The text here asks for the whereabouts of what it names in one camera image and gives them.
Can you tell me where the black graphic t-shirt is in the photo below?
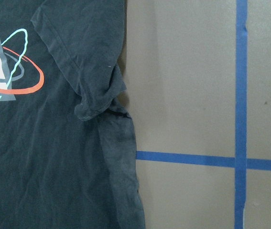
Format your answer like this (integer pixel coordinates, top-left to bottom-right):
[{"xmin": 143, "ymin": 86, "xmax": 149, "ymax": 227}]
[{"xmin": 0, "ymin": 0, "xmax": 145, "ymax": 229}]

